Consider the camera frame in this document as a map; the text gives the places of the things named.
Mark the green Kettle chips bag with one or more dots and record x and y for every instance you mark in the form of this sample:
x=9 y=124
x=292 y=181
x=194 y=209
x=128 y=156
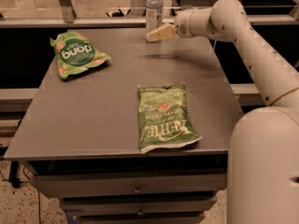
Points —
x=163 y=119

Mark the grey drawer cabinet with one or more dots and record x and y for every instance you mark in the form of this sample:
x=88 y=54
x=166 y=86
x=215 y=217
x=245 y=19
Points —
x=135 y=190

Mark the blue plastic water bottle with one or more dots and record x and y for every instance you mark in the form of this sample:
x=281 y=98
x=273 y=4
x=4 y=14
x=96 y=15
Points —
x=154 y=14

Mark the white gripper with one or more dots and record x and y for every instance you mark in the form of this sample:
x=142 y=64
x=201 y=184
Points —
x=181 y=25

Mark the grey metal rail frame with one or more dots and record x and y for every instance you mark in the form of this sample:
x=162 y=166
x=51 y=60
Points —
x=95 y=13

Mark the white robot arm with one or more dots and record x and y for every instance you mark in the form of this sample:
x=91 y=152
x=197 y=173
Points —
x=263 y=157

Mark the green Dang chips bag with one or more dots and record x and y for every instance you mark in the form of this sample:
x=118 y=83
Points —
x=75 y=54

